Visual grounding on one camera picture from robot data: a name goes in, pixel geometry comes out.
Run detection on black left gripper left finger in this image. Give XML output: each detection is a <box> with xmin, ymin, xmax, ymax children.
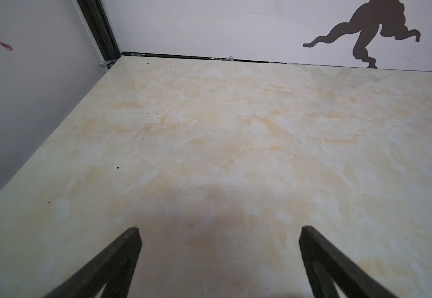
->
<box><xmin>45</xmin><ymin>227</ymin><xmax>142</xmax><ymax>298</ymax></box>

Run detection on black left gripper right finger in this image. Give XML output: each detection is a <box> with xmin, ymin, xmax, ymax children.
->
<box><xmin>299</xmin><ymin>225</ymin><xmax>395</xmax><ymax>298</ymax></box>

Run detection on black corner frame post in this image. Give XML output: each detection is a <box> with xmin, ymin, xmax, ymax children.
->
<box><xmin>76</xmin><ymin>0</ymin><xmax>122</xmax><ymax>68</ymax></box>

